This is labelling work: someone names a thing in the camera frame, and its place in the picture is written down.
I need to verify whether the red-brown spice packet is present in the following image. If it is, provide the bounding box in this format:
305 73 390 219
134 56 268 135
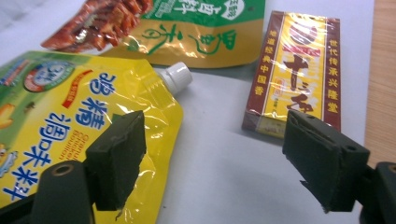
40 0 154 53

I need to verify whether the yellow spouted seasoning pouch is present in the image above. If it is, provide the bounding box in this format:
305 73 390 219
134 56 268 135
0 50 193 224

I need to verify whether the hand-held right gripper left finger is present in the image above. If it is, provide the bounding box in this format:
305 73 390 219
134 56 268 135
85 110 148 213

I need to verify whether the green and gold seasoning packet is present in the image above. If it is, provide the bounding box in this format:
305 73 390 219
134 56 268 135
101 0 266 69

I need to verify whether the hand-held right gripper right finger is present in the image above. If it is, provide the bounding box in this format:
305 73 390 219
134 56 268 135
282 110 372 214

